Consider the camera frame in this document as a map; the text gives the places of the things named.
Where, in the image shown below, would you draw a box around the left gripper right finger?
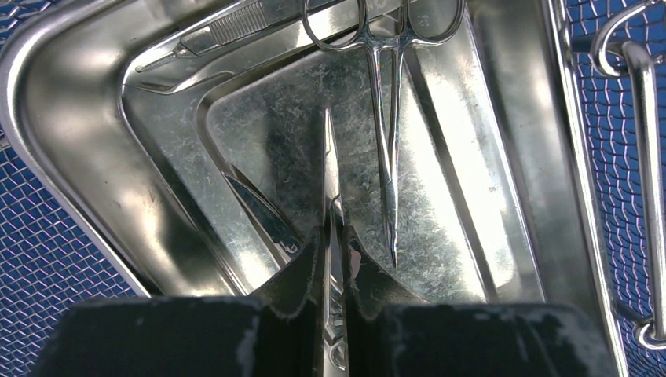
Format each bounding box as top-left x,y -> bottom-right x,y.
340,226 -> 618,376

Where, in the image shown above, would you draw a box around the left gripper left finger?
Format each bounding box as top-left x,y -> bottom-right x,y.
31,226 -> 324,376

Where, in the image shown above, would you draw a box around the steel surgical scissors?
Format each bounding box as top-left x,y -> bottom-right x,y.
223,108 -> 349,373

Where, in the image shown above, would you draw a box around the steel instrument pan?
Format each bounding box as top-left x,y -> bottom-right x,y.
0,0 -> 631,377

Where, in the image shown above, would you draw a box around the metal mesh tray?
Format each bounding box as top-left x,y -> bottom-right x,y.
1,1 -> 665,376

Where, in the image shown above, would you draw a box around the steel needle holder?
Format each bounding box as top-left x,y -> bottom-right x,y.
302,0 -> 467,269

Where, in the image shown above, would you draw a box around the steel scalpel handle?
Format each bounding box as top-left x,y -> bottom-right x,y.
134,0 -> 407,74

